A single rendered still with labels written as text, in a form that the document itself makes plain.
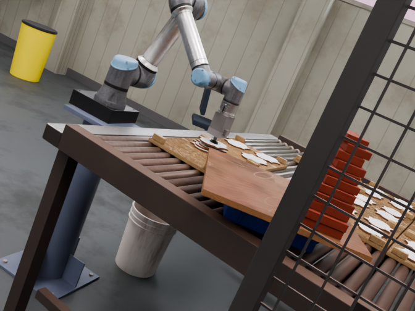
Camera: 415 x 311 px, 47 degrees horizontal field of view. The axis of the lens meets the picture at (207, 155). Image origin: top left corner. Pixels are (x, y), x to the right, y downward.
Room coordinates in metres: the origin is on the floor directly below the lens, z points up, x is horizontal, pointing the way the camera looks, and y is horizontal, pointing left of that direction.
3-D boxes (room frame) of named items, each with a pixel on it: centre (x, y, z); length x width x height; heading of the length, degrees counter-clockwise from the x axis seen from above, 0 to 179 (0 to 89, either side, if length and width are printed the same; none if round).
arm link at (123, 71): (2.21, 0.51, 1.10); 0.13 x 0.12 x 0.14; 155
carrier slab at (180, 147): (2.02, 0.00, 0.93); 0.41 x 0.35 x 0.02; 155
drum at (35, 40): (5.91, 2.53, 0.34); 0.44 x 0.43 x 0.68; 162
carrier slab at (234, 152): (2.40, -0.17, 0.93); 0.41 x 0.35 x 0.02; 155
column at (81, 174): (2.19, 0.52, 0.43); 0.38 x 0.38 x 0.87; 71
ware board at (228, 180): (1.48, -0.26, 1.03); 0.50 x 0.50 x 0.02; 3
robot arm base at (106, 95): (2.20, 0.52, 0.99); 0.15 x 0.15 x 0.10
